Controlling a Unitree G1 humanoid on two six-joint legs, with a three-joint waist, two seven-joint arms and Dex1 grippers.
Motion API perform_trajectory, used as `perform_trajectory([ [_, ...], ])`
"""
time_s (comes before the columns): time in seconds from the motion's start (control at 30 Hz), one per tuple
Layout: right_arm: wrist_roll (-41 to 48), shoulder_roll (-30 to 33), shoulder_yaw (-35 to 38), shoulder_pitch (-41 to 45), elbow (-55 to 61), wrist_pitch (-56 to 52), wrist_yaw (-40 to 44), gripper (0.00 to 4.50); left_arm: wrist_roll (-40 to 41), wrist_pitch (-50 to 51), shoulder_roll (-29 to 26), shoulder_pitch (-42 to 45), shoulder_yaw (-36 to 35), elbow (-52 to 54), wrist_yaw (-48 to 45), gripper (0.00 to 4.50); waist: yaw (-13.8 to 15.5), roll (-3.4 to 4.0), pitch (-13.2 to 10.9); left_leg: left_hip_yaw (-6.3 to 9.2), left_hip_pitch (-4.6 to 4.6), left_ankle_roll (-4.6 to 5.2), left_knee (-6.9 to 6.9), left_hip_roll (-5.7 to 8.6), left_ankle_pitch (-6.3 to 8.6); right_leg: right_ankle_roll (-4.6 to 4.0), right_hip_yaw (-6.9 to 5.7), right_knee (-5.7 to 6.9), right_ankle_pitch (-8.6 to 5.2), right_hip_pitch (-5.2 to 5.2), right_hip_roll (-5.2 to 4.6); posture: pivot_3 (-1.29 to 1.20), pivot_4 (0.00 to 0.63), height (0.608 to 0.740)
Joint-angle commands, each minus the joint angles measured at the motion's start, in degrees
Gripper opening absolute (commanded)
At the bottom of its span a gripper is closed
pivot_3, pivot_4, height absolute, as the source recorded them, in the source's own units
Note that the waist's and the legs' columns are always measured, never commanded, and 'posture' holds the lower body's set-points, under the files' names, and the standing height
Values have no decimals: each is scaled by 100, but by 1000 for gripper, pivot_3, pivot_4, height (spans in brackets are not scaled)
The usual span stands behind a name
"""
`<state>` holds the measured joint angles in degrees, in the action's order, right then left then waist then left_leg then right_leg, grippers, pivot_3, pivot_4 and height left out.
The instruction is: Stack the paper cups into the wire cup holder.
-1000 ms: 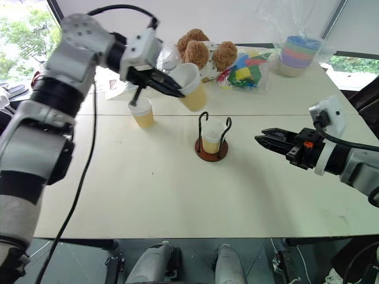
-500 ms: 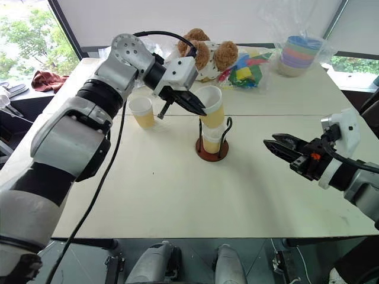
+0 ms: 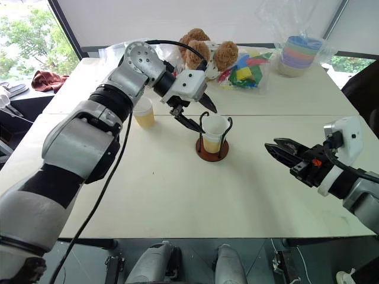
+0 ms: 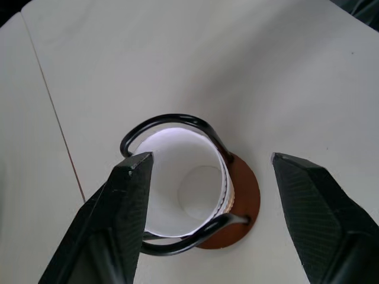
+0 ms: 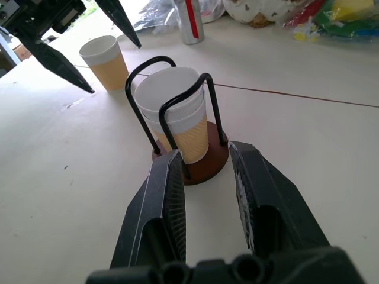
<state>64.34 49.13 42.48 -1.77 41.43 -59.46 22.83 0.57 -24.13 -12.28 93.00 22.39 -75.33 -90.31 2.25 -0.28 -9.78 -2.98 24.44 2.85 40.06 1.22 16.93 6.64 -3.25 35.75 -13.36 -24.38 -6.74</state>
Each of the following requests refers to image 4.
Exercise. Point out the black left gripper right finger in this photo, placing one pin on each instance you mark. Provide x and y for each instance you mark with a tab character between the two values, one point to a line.
319	213

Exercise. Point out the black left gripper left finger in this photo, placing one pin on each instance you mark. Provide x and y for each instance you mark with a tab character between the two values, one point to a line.
118	213

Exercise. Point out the white paper cup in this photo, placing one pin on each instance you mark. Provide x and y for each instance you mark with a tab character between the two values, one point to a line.
183	165

